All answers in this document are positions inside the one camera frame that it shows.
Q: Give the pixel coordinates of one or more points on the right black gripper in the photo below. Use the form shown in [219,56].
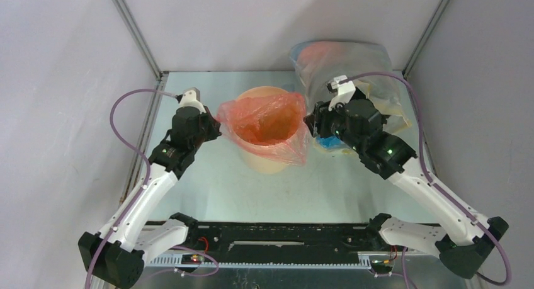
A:
[315,123]

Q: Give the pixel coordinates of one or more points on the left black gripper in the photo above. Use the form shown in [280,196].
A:
[214,125]

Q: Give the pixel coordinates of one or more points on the red plastic trash bag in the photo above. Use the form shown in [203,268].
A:
[223,116]

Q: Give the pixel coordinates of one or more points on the large translucent storage bag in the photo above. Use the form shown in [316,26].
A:
[317,63]

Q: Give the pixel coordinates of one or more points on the beige plastic trash bin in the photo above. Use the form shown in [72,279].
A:
[267,162]

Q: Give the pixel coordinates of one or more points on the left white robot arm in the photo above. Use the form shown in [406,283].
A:
[133,212]

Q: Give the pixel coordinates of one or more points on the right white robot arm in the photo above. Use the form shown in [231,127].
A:
[463,238]

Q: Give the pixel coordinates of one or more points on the blue plastic trash bag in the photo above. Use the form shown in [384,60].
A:
[329,143]

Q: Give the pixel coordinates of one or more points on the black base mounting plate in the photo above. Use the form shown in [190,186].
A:
[286,243]

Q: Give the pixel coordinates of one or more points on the left circuit board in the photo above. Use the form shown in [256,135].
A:
[190,259]

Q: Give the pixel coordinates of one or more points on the circuit board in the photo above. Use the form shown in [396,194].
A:
[382,267]
[190,259]

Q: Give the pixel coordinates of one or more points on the right circuit board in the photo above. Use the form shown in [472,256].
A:
[382,267]

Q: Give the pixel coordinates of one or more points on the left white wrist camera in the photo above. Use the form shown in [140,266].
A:
[191,98]

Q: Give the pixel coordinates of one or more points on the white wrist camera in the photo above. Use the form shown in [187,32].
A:
[342,90]
[191,98]

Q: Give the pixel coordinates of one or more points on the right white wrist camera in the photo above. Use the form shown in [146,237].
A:
[342,90]

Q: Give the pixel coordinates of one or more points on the aluminium frame rail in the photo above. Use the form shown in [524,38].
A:
[122,258]

